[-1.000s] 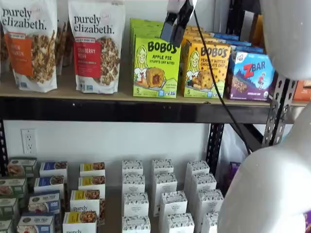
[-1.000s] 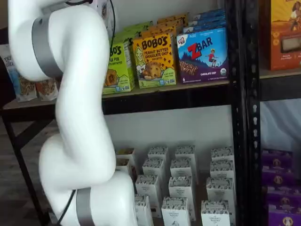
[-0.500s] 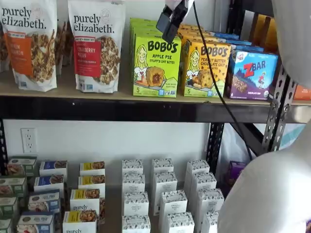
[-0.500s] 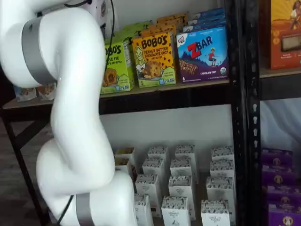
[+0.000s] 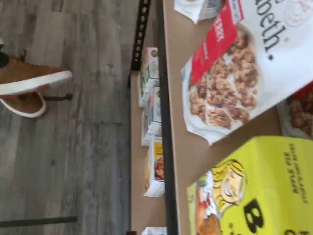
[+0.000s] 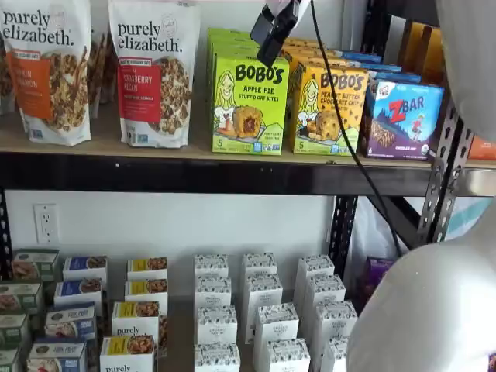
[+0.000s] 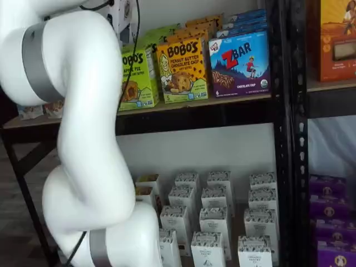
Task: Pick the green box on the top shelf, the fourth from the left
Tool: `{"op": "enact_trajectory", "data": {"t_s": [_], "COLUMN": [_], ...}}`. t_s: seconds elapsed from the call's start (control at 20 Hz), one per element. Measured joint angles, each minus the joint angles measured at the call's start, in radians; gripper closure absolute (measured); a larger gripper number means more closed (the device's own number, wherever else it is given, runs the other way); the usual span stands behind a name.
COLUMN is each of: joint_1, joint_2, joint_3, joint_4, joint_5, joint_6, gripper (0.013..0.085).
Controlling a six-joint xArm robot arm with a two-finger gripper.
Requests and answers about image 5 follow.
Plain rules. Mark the green Bobo's oat box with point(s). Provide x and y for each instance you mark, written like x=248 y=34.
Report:
x=256 y=183

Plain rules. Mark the white blue food box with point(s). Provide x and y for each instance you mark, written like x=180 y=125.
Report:
x=152 y=122

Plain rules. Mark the yellow white food box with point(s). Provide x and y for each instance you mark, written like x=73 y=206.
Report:
x=156 y=166

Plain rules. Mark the white green food box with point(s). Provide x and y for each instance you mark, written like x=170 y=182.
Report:
x=151 y=63

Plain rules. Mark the black metal shelving rack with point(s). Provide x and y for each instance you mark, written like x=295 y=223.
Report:
x=168 y=122

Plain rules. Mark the red label granola bag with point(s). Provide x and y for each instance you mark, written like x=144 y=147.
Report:
x=232 y=85
x=190 y=9
x=300 y=115

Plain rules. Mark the brown shoe white sole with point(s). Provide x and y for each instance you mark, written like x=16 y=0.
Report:
x=36 y=78
x=24 y=105

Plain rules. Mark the thin black floor bar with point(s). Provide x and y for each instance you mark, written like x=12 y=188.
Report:
x=36 y=221

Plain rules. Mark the person leg dark sock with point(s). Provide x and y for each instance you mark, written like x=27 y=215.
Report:
x=3 y=60

